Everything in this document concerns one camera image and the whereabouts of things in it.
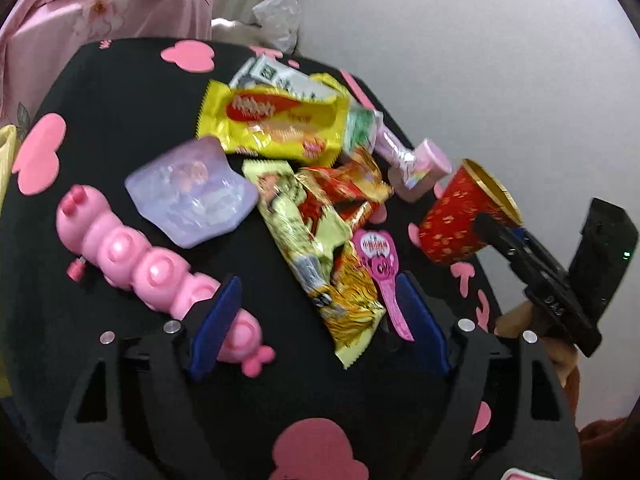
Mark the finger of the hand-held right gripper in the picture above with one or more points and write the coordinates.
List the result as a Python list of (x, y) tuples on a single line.
[(505, 242)]

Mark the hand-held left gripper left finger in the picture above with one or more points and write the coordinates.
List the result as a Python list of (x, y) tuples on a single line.
[(216, 327)]

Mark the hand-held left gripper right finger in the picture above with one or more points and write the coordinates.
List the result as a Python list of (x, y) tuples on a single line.
[(421, 327)]

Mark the red paper cup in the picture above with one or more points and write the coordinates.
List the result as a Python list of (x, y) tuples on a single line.
[(450, 220)]

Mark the yellow striped snack packet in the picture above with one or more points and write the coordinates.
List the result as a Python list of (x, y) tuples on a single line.
[(350, 310)]

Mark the red gold snack wrapper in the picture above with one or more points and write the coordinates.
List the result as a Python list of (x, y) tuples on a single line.
[(345, 180)]

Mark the yellow wafer packet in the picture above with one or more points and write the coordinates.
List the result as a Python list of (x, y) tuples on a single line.
[(280, 120)]

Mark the green white milk carton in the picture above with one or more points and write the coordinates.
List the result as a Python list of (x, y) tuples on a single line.
[(280, 77)]

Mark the yellow plastic bag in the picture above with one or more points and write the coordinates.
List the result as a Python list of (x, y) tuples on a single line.
[(6, 160)]

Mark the person's right hand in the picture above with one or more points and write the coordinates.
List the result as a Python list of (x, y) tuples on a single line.
[(525, 322)]

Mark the pink lollipop-shaped wrapper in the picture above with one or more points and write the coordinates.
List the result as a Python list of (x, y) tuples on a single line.
[(380, 255)]

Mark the pink cylinder cup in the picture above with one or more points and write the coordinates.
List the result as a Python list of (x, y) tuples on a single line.
[(425, 170)]

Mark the pink caterpillar toy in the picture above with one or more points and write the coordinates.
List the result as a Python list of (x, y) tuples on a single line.
[(125, 250)]

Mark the light green snack packet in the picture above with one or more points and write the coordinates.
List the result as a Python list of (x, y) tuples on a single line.
[(295, 220)]

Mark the purple plastic tray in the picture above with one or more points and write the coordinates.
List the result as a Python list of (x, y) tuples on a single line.
[(190, 195)]

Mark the green white wrapper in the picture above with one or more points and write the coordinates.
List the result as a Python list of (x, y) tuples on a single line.
[(362, 127)]

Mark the black pink-patterned table cover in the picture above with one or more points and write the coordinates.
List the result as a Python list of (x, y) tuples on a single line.
[(125, 90)]

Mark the clear plastic bag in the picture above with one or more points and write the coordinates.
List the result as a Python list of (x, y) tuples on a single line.
[(277, 20)]

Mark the pink floral bedding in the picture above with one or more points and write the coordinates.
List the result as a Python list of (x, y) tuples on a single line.
[(75, 10)]

